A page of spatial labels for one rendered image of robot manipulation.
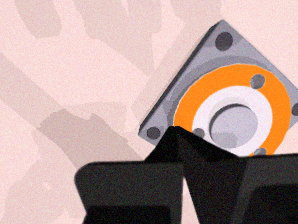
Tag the orange round plate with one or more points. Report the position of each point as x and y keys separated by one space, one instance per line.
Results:
x=230 y=84

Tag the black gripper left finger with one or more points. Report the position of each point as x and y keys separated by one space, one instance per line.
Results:
x=155 y=181

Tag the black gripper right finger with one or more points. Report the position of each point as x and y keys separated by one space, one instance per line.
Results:
x=221 y=183

